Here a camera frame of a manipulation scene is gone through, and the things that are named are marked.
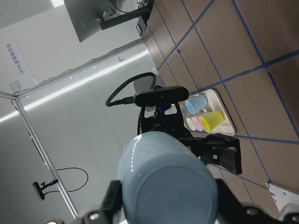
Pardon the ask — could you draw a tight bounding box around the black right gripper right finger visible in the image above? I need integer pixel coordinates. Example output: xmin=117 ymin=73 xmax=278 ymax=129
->
xmin=215 ymin=179 xmax=242 ymax=209

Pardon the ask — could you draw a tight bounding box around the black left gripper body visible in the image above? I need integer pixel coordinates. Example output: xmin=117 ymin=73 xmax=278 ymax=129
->
xmin=137 ymin=105 xmax=242 ymax=175

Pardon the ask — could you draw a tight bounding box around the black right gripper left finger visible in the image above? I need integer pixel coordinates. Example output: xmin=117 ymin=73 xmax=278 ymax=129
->
xmin=100 ymin=180 xmax=122 ymax=210

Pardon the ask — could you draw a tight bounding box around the blue-grey ikea cup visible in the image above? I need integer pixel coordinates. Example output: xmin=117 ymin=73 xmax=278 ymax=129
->
xmin=117 ymin=132 xmax=218 ymax=224

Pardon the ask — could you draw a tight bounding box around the yellow cup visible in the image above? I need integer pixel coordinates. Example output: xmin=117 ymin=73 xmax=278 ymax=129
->
xmin=199 ymin=110 xmax=225 ymax=132

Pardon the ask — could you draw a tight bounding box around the pink cup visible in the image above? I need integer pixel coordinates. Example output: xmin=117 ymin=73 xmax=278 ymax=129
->
xmin=192 ymin=117 xmax=203 ymax=131

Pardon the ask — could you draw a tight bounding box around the cream white cup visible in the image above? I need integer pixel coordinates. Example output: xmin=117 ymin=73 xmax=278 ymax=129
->
xmin=186 ymin=118 xmax=195 ymax=131

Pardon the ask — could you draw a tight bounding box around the grey cup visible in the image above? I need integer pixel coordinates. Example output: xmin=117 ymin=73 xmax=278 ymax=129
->
xmin=179 ymin=105 xmax=189 ymax=118

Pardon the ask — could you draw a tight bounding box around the light blue cup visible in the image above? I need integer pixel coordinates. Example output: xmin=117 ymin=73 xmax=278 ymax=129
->
xmin=185 ymin=94 xmax=208 ymax=115

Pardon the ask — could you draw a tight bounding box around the cream plastic tray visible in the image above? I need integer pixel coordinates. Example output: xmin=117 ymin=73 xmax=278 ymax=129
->
xmin=185 ymin=89 xmax=236 ymax=136

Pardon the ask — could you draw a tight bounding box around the grey monitor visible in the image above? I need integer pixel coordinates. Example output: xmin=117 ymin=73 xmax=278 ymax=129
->
xmin=64 ymin=0 xmax=124 ymax=42

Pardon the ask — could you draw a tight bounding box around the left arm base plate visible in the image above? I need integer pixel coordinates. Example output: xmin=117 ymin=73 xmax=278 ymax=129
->
xmin=266 ymin=182 xmax=299 ymax=212

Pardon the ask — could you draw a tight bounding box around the black webcam on frame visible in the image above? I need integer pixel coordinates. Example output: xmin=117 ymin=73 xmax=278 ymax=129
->
xmin=32 ymin=179 xmax=58 ymax=201

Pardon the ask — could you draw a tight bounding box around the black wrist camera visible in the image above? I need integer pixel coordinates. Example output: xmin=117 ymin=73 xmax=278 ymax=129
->
xmin=134 ymin=86 xmax=189 ymax=107

